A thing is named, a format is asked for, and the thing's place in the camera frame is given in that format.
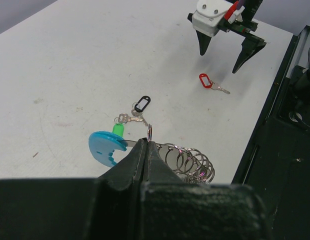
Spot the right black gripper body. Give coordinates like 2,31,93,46
218,0,263,39

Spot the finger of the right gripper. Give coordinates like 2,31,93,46
196,30,212,56
232,37,267,74

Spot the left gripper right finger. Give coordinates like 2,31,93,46
141,142,270,240

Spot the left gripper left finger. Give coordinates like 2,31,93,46
0,138,148,240

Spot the red tag key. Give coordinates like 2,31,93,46
199,73,230,95

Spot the large keyring blue handle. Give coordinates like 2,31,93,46
88,123,216,184

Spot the green tag key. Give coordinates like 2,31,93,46
112,113,144,137

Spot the black tag key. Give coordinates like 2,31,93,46
131,95,151,127

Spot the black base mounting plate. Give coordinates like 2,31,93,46
232,26,310,240

